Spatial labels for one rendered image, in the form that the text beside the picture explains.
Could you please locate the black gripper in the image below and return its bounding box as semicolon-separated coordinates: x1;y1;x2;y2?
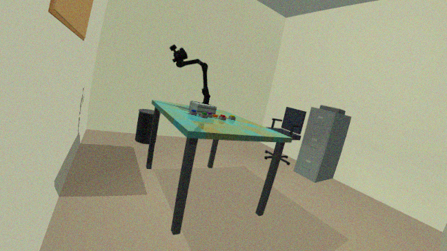
170;44;180;56

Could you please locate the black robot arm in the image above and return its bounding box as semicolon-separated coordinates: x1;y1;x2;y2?
173;48;210;105

